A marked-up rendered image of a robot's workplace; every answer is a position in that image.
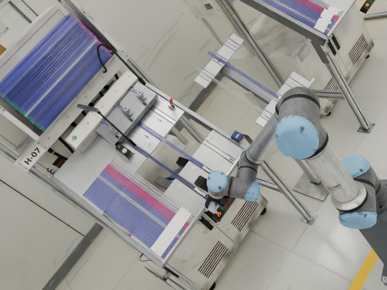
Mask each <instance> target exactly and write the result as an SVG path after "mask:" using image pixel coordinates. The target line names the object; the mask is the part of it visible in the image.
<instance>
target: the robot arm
mask: <svg viewBox="0 0 387 290"><path fill-rule="evenodd" d="M328 142H329V136H328V134H327V132H326V130H325V129H324V128H323V126H322V125H321V123H320V101H319V99H318V96H317V95H316V94H315V93H314V92H313V91H312V90H310V89H308V88H306V87H294V88H291V89H289V90H288V91H286V92H285V93H284V94H283V95H282V97H281V98H280V100H279V101H278V102H277V104H276V105H275V112H274V113H273V115H272V116H271V117H270V119H269V120H268V121H267V123H266V124H265V126H264V127H263V128H262V130H261V131H260V132H259V134H258V135H257V136H256V138H255V139H254V141H253V142H252V143H251V145H250V146H249V147H246V148H244V149H243V151H242V153H241V155H240V162H239V166H238V171H237V175H236V177H233V176H229V175H226V174H225V173H224V172H222V171H219V170H216V171H213V172H211V173H210V174H209V176H208V178H207V179H206V178H204V177H202V176H199V177H198V178H197V180H196V181H195V182H194V184H195V185H196V186H197V187H198V188H201V189H202V190H204V191H205V192H207V193H209V194H208V196H207V200H206V202H205V205H204V206H205V209H206V211H211V212H213V213H218V212H217V210H216V209H215V203H216V204H218V205H219V207H220V206H221V207H220V208H221V209H223V207H224V206H225V204H226V203H227V202H228V201H229V200H230V199H231V197H234V198H238V199H243V200H245V201H246V200H248V201H257V199H258V197H259V192H260V185H261V184H260V182H257V181H256V178H257V171H258V168H259V166H260V165H261V163H262V162H263V161H264V160H265V159H266V157H267V156H268V155H269V154H270V152H271V151H272V150H273V149H274V148H275V146H277V147H278V149H279V150H280V151H281V152H282V153H283V154H284V155H286V156H287V157H288V156H291V158H293V159H300V160H304V161H305V162H306V164H307V165H308V166H309V167H310V169H311V170H312V171H313V173H314V174H315V175H316V176H317V178H318V179H319V180H320V181H321V182H322V184H323V185H324V186H325V187H326V189H327V190H328V192H329V193H330V194H331V201H332V204H333V205H334V206H335V208H336V209H337V210H338V211H339V217H338V218H339V222H340V224H341V225H342V226H345V227H347V228H353V229H364V228H369V227H372V226H373V225H375V224H376V222H377V215H380V214H382V213H384V212H385V211H387V184H386V183H384V182H382V181H381V180H379V179H378V177H377V175H376V173H375V172H374V170H373V168H372V166H371V165H370V162H369V161H368V160H367V159H366V158H365V157H363V156H361V155H349V156H347V157H344V158H343V159H342V160H340V159H339V158H338V157H337V155H336V154H335V153H334V151H333V150H332V149H331V147H330V146H329V144H328ZM214 202H215V203H214Z"/></svg>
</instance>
